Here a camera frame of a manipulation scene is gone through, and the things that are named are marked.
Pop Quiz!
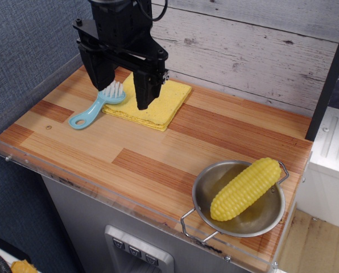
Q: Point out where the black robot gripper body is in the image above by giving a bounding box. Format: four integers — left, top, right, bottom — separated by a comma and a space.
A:
73, 1, 168, 84

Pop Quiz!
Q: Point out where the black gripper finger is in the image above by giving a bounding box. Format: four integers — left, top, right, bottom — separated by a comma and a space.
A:
133, 71, 162, 110
78, 43, 115, 91

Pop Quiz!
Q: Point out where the light blue dish brush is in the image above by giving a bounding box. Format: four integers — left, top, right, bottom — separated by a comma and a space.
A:
69, 80, 126, 130

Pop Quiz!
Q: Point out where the yellow folded cloth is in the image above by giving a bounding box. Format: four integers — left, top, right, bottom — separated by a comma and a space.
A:
102, 73, 192, 132

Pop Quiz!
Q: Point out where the yellow plastic corn cob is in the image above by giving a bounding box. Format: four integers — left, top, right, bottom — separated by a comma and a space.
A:
210, 158, 282, 222

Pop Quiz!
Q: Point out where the grey cabinet with dispenser panel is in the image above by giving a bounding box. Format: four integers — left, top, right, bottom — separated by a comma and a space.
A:
43, 177, 245, 272

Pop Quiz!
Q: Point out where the white appliance with ridged top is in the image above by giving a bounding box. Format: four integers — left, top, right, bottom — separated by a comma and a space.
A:
295, 107, 339, 227

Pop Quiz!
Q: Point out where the yellow object bottom left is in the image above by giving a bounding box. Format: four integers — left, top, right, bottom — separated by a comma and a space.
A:
11, 260, 38, 273

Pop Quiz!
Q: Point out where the clear acrylic table guard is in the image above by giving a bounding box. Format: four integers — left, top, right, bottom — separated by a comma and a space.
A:
0, 68, 312, 272

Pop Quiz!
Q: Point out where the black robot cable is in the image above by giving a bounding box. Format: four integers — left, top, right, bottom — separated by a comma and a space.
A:
150, 0, 170, 23

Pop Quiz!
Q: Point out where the steel bowl with wire handles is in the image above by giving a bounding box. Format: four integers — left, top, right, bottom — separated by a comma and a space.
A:
185, 158, 289, 243

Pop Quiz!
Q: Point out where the black vertical post right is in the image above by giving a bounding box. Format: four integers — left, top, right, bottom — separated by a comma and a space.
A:
305, 43, 339, 141

